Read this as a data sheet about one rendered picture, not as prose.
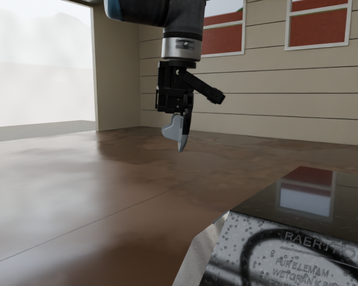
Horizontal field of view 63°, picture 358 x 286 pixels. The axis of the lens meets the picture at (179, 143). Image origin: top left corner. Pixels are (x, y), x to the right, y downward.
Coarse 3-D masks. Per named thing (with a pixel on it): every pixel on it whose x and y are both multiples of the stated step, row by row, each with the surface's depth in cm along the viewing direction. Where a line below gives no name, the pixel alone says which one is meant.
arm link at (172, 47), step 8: (168, 40) 64; (176, 40) 63; (184, 40) 63; (192, 40) 63; (168, 48) 64; (176, 48) 63; (184, 48) 63; (192, 48) 63; (200, 48) 65; (168, 56) 64; (176, 56) 63; (184, 56) 63; (192, 56) 64; (200, 56) 66
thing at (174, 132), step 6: (174, 120) 68; (180, 120) 68; (174, 126) 68; (180, 126) 69; (168, 132) 69; (174, 132) 69; (180, 132) 69; (174, 138) 69; (180, 138) 69; (186, 138) 69; (180, 144) 70; (180, 150) 71
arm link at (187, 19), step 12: (180, 0) 60; (192, 0) 61; (204, 0) 63; (168, 12) 60; (180, 12) 61; (192, 12) 62; (204, 12) 65; (168, 24) 63; (180, 24) 62; (192, 24) 62; (168, 36) 64; (180, 36) 62; (192, 36) 63
